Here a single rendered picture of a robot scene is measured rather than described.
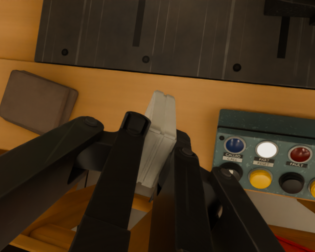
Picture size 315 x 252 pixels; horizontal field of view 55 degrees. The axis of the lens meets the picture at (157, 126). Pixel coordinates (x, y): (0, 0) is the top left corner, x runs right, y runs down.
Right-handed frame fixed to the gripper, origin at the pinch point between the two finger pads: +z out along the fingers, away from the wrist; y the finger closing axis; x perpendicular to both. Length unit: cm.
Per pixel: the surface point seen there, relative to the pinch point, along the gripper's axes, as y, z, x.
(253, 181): 14.7, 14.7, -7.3
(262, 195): 61, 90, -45
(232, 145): 10.4, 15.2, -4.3
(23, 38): -21.9, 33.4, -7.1
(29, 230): -12, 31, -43
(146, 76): -1.4, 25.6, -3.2
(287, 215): 72, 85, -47
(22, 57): -20.8, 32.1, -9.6
